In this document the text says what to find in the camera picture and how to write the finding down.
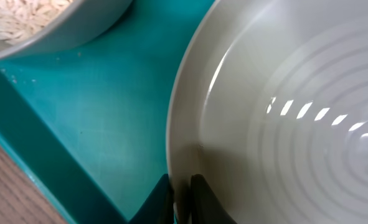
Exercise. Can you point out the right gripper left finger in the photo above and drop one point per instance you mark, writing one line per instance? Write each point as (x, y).
(158, 207)

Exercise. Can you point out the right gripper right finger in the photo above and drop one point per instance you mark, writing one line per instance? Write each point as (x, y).
(205, 207)

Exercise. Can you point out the grey deep plate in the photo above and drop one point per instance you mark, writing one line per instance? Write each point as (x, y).
(270, 109)

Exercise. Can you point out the teal serving tray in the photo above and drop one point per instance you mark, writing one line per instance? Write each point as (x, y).
(88, 125)

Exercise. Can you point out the grey bowl with rice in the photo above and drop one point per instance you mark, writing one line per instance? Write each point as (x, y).
(81, 22)

